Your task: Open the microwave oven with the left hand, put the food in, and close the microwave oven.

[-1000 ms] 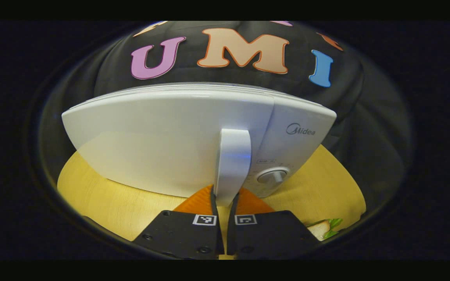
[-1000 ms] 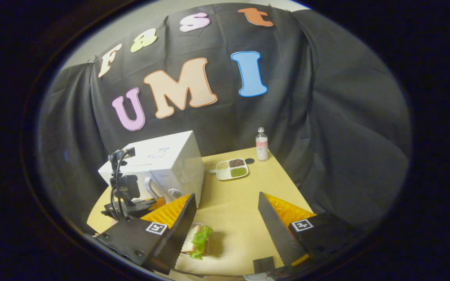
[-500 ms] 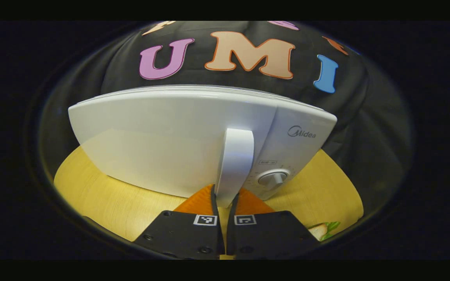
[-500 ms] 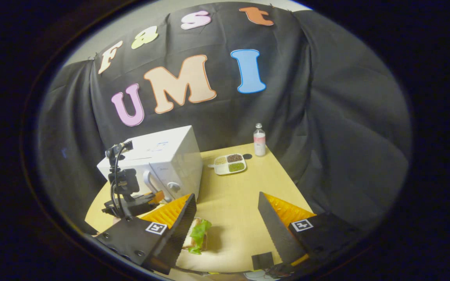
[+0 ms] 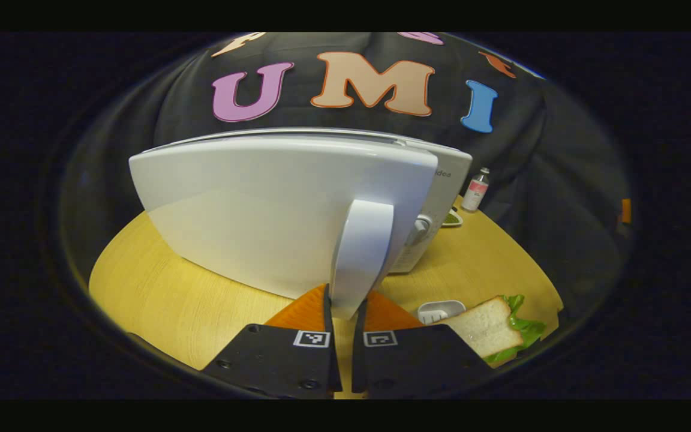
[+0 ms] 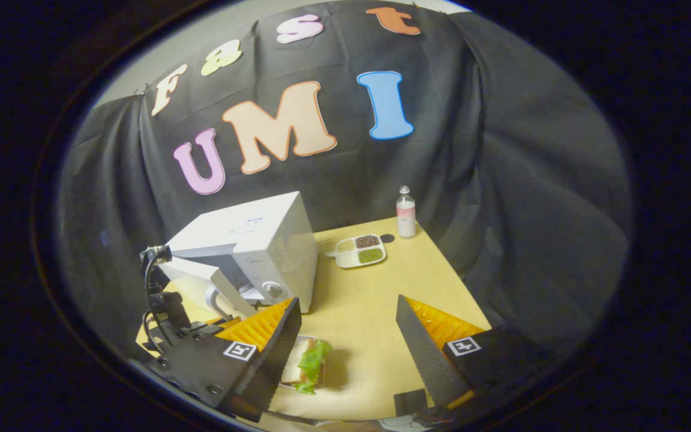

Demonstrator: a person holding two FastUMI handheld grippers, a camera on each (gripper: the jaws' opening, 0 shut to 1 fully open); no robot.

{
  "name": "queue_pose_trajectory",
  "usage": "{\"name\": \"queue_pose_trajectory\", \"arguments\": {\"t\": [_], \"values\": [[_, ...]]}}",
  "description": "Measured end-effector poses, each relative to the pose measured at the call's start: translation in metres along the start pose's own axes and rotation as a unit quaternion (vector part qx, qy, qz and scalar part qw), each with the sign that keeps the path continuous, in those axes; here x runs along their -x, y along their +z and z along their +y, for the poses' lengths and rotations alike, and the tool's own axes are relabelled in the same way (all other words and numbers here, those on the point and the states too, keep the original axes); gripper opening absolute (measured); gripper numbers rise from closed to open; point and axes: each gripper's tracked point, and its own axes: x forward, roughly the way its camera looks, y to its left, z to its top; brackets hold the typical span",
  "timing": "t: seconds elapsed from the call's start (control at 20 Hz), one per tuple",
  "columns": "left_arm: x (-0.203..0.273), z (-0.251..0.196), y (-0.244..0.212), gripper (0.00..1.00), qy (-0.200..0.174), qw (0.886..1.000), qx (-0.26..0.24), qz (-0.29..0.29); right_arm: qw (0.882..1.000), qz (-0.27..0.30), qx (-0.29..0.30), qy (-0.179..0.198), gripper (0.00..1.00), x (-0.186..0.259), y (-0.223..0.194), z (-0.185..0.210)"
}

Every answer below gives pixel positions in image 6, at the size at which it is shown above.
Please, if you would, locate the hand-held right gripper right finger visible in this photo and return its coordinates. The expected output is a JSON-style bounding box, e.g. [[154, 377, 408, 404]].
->
[[395, 294, 557, 416]]

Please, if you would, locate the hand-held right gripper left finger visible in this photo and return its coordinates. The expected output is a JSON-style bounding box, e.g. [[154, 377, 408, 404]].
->
[[142, 297, 303, 424]]

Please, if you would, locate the sandwich with green lettuce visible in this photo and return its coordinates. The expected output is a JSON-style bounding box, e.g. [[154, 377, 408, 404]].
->
[[281, 338, 334, 395]]

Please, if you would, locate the white microwave oven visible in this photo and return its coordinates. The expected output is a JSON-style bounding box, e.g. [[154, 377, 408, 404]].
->
[[157, 191, 320, 319]]

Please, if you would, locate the small white ribbed tray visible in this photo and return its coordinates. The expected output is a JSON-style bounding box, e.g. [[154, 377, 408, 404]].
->
[[278, 334, 329, 392]]

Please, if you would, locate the white divided plate of grains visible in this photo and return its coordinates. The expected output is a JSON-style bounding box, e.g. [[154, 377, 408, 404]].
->
[[334, 233, 388, 269]]

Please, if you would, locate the clear bottle with pink label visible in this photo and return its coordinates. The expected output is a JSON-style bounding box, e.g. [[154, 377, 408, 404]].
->
[[396, 185, 417, 239]]

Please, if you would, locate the black backdrop cloth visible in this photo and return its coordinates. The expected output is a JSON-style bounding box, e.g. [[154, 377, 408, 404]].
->
[[58, 0, 633, 361]]

